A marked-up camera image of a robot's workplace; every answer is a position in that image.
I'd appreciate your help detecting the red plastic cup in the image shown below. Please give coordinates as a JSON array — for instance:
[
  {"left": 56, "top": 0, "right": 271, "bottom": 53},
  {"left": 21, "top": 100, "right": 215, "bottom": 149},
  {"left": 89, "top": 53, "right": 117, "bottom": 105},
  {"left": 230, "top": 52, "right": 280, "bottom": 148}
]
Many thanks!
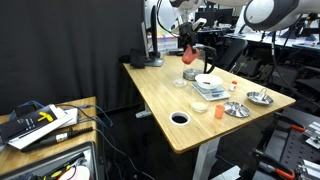
[{"left": 181, "top": 45, "right": 201, "bottom": 65}]

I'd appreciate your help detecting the black small box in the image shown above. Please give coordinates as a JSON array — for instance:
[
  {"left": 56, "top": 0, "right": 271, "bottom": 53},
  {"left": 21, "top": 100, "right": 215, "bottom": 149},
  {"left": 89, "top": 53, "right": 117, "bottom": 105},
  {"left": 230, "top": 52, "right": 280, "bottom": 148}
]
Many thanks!
[{"left": 129, "top": 48, "right": 146, "bottom": 70}]

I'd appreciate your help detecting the small white bottle red cap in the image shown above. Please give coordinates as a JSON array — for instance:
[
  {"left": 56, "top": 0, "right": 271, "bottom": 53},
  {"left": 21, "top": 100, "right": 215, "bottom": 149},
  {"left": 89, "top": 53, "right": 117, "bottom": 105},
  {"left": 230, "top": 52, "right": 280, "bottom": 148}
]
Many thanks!
[{"left": 229, "top": 80, "right": 238, "bottom": 93}]

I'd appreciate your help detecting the white paper book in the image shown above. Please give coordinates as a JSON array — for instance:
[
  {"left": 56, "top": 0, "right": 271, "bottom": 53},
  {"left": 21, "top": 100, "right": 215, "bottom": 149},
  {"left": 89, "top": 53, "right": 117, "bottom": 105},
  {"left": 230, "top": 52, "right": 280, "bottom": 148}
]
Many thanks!
[{"left": 6, "top": 103, "right": 79, "bottom": 151}]

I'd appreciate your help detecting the black small desk device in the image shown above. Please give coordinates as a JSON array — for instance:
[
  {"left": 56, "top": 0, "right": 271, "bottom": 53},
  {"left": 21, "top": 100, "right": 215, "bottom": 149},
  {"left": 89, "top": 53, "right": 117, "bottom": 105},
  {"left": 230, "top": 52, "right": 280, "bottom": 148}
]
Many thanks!
[{"left": 168, "top": 48, "right": 187, "bottom": 57}]

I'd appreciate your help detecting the metal wire utensil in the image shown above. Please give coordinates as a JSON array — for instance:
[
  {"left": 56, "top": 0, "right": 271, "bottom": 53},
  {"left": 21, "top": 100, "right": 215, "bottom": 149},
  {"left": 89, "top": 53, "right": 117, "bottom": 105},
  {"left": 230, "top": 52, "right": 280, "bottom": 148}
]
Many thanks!
[{"left": 258, "top": 87, "right": 270, "bottom": 101}]

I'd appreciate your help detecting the grey tool case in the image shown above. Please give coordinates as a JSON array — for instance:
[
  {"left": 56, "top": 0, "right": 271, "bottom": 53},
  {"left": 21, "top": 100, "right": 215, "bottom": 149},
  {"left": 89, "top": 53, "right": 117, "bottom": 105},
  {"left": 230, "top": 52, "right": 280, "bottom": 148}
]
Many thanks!
[{"left": 0, "top": 141, "right": 101, "bottom": 180}]

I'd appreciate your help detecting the small orange cup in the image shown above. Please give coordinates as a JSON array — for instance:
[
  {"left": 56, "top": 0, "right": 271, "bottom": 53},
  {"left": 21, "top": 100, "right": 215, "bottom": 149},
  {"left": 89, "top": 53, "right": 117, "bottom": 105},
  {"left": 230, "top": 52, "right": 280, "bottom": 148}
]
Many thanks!
[{"left": 214, "top": 104, "right": 226, "bottom": 120}]

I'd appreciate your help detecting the black handheld tool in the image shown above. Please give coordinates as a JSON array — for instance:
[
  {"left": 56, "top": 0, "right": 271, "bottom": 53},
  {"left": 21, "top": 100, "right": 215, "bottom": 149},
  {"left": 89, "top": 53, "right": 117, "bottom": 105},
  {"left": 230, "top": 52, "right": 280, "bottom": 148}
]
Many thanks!
[{"left": 20, "top": 126, "right": 94, "bottom": 153}]

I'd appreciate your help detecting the orange handled clamp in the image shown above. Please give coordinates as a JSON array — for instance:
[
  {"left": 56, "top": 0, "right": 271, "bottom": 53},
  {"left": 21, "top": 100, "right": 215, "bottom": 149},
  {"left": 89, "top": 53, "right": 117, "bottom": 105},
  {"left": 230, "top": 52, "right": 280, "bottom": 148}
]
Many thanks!
[
  {"left": 273, "top": 112, "right": 307, "bottom": 133},
  {"left": 253, "top": 149, "right": 297, "bottom": 180}
]

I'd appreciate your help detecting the metal block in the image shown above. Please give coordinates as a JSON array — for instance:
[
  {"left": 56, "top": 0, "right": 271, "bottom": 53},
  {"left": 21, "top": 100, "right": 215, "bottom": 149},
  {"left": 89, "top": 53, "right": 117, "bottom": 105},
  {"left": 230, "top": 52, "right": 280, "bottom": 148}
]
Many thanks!
[
  {"left": 297, "top": 159, "right": 320, "bottom": 180},
  {"left": 304, "top": 121, "right": 320, "bottom": 150}
]

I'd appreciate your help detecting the black curtain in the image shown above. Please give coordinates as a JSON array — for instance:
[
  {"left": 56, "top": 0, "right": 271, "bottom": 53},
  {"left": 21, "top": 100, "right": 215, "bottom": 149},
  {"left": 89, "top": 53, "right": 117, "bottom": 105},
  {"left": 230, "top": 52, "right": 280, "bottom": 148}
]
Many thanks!
[{"left": 0, "top": 0, "right": 146, "bottom": 114}]

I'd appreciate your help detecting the black adapter box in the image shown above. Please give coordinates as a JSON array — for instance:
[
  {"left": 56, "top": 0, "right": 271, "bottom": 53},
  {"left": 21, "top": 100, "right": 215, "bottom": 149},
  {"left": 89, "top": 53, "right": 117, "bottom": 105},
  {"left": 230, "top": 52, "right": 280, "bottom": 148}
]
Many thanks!
[{"left": 14, "top": 103, "right": 38, "bottom": 118}]

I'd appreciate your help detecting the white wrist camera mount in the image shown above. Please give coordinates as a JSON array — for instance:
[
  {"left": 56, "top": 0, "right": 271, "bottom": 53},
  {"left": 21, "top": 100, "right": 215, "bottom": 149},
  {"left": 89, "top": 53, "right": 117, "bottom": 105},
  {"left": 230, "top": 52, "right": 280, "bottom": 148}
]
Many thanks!
[{"left": 192, "top": 18, "right": 208, "bottom": 33}]

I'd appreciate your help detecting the white kitchen scale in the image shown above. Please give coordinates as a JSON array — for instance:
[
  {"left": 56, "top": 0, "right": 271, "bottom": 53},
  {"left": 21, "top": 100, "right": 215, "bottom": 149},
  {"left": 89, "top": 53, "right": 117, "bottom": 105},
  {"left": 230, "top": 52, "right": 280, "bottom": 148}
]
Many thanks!
[{"left": 191, "top": 82, "right": 232, "bottom": 102}]

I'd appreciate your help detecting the white bowl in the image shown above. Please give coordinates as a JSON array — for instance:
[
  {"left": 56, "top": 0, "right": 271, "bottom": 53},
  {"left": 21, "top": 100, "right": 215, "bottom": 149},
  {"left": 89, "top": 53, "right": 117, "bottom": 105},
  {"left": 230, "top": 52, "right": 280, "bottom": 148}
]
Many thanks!
[{"left": 194, "top": 73, "right": 224, "bottom": 90}]

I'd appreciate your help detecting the small clear glass dish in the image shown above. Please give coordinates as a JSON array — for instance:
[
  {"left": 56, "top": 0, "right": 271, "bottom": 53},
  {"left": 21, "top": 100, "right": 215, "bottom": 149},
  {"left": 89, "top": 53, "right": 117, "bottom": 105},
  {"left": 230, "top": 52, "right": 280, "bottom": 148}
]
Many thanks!
[{"left": 172, "top": 78, "right": 188, "bottom": 88}]

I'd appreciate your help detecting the white printed cardboard box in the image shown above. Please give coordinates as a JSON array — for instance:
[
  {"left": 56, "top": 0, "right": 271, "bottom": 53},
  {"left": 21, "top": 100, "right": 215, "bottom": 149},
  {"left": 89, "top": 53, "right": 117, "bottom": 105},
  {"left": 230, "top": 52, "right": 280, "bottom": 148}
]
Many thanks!
[{"left": 156, "top": 31, "right": 179, "bottom": 53}]

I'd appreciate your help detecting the blue cable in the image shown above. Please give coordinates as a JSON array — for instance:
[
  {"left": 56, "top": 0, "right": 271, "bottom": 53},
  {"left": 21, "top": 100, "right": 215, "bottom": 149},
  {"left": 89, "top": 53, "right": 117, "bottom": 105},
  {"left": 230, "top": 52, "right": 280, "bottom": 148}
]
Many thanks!
[{"left": 8, "top": 99, "right": 114, "bottom": 128}]

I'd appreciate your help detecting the black perforated bench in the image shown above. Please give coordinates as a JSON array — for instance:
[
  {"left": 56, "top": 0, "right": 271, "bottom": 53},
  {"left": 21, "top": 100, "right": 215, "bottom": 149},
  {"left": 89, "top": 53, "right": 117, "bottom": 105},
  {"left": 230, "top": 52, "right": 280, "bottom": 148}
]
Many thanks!
[{"left": 251, "top": 108, "right": 320, "bottom": 180}]

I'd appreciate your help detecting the black office chair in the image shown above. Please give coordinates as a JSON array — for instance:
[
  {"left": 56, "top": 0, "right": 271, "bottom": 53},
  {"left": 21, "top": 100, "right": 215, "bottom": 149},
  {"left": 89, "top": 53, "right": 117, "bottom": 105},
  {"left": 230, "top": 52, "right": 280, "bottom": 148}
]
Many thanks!
[{"left": 216, "top": 38, "right": 249, "bottom": 73}]

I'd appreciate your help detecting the glass electric kettle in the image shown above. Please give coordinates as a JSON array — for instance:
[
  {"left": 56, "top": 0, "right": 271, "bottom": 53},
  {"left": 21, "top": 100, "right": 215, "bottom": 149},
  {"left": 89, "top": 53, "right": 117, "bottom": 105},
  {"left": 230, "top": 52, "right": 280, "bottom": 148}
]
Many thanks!
[{"left": 182, "top": 43, "right": 218, "bottom": 81}]

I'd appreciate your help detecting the yellow handled tool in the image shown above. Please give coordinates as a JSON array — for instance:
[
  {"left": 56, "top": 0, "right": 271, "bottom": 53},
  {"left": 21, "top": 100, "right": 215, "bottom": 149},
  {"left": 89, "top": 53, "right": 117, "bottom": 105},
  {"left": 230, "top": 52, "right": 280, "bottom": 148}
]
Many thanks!
[{"left": 49, "top": 164, "right": 73, "bottom": 180}]

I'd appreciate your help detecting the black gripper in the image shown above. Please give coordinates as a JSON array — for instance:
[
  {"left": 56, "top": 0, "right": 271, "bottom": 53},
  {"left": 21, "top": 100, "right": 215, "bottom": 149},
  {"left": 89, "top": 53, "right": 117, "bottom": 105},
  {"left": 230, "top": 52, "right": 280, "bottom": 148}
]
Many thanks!
[{"left": 179, "top": 22, "right": 200, "bottom": 56}]

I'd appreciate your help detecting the white desk grommet ring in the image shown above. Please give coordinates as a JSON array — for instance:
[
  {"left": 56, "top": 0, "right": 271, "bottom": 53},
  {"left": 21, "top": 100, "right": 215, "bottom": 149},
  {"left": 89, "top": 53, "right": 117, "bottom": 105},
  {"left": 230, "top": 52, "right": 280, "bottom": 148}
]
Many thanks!
[{"left": 169, "top": 111, "right": 192, "bottom": 127}]

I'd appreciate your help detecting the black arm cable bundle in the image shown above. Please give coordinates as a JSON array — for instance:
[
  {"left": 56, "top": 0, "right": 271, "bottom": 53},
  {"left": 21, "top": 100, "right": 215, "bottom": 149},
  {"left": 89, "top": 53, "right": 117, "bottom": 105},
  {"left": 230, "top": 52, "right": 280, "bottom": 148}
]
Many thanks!
[{"left": 269, "top": 29, "right": 320, "bottom": 108}]

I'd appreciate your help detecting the round fluted steel plate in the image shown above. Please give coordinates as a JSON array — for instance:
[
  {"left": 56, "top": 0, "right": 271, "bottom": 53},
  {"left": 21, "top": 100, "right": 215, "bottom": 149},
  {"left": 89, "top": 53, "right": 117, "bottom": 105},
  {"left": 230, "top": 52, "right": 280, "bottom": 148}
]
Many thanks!
[{"left": 222, "top": 101, "right": 251, "bottom": 119}]

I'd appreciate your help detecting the white round disc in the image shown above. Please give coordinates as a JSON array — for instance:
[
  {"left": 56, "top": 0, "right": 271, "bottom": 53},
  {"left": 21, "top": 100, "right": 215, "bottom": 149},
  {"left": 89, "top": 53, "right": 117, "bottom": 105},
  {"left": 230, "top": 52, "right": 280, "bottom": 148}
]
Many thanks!
[{"left": 58, "top": 165, "right": 91, "bottom": 180}]

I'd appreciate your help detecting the steel bowl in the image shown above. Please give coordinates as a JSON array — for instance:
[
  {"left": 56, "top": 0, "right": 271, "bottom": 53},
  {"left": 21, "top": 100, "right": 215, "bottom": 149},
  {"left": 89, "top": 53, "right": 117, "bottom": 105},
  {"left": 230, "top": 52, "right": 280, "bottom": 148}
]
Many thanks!
[{"left": 246, "top": 87, "right": 275, "bottom": 107}]

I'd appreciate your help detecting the black desk monitor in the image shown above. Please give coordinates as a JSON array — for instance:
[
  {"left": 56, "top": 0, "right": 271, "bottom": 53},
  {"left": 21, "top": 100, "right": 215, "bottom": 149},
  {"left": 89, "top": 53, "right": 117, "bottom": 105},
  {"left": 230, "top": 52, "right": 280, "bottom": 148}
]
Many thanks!
[{"left": 139, "top": 0, "right": 165, "bottom": 68}]

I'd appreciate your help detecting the white desk leg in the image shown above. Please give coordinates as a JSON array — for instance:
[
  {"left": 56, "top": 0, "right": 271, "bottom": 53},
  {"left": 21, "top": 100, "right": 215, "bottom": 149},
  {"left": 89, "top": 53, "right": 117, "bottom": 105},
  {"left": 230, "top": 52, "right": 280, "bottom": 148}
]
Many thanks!
[
  {"left": 134, "top": 102, "right": 153, "bottom": 119},
  {"left": 192, "top": 136, "right": 242, "bottom": 180}
]

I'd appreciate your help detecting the wooden side table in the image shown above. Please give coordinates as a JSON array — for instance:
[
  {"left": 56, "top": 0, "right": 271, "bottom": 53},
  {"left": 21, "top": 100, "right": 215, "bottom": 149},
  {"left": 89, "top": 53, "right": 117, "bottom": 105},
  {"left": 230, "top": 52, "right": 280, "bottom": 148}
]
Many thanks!
[{"left": 0, "top": 96, "right": 99, "bottom": 177}]

